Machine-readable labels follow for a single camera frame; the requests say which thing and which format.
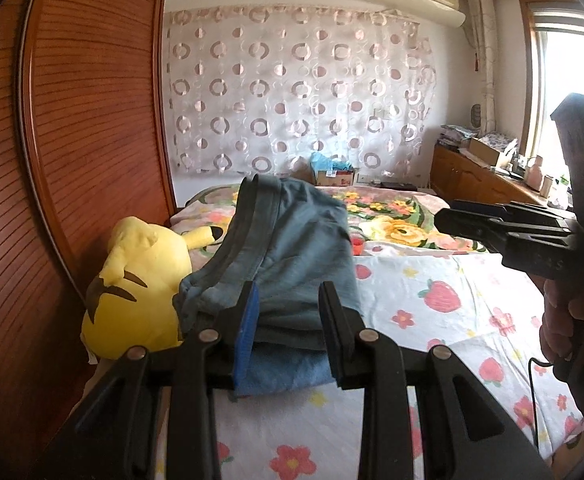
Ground floral bed blanket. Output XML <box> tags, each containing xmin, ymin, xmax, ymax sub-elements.
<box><xmin>187</xmin><ymin>184</ymin><xmax>489</xmax><ymax>254</ymax></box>

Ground open cardboard box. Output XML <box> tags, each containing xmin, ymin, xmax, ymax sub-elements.
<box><xmin>467</xmin><ymin>135</ymin><xmax>519</xmax><ymax>169</ymax></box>

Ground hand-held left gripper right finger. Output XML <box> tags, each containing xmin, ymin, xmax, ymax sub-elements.
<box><xmin>319</xmin><ymin>281</ymin><xmax>555</xmax><ymax>480</ymax></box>

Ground yellow plush toy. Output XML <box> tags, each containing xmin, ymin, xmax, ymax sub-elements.
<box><xmin>80</xmin><ymin>216</ymin><xmax>225</xmax><ymax>362</ymax></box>

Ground sheer circle pattern curtain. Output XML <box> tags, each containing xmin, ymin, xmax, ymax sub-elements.
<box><xmin>164</xmin><ymin>5</ymin><xmax>439</xmax><ymax>182</ymax></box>

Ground wooden side cabinet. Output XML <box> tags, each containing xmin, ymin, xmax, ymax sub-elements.
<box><xmin>429</xmin><ymin>142</ymin><xmax>579</xmax><ymax>222</ymax></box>

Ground pink bottle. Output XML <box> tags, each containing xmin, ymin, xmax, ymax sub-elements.
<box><xmin>526</xmin><ymin>156</ymin><xmax>546</xmax><ymax>192</ymax></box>

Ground small printed cardboard box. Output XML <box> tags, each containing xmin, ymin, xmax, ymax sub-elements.
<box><xmin>314</xmin><ymin>167</ymin><xmax>361</xmax><ymax>187</ymax></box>

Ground wooden headboard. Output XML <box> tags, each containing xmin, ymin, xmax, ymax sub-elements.
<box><xmin>0</xmin><ymin>0</ymin><xmax>179</xmax><ymax>480</ymax></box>

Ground black cable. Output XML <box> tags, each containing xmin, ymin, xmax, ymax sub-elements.
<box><xmin>527</xmin><ymin>357</ymin><xmax>557</xmax><ymax>463</ymax></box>

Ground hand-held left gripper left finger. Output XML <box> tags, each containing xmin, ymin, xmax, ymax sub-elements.
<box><xmin>42</xmin><ymin>281</ymin><xmax>260</xmax><ymax>480</ymax></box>

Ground person's right hand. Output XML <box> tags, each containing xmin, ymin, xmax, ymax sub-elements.
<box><xmin>538</xmin><ymin>275</ymin><xmax>584</xmax><ymax>377</ymax></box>

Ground white strawberry print blanket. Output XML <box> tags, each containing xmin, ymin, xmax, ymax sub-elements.
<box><xmin>154</xmin><ymin>195</ymin><xmax>584</xmax><ymax>480</ymax></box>

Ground blue folded cloth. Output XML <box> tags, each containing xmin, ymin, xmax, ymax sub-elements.
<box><xmin>229</xmin><ymin>344</ymin><xmax>335</xmax><ymax>402</ymax></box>

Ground beige window curtain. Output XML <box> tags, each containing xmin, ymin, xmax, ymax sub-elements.
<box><xmin>464</xmin><ymin>0</ymin><xmax>499</xmax><ymax>135</ymax></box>

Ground blue plastic bag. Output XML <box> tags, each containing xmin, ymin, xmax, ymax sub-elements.
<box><xmin>309</xmin><ymin>152</ymin><xmax>355</xmax><ymax>174</ymax></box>

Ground window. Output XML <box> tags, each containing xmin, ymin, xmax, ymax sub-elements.
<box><xmin>518</xmin><ymin>0</ymin><xmax>584</xmax><ymax>161</ymax></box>

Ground teal grey pants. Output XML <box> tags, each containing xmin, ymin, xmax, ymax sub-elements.
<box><xmin>173</xmin><ymin>175</ymin><xmax>363</xmax><ymax>352</ymax></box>

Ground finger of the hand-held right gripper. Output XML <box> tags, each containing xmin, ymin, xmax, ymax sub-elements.
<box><xmin>449</xmin><ymin>199</ymin><xmax>580</xmax><ymax>222</ymax></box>
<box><xmin>434</xmin><ymin>207</ymin><xmax>573</xmax><ymax>256</ymax></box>

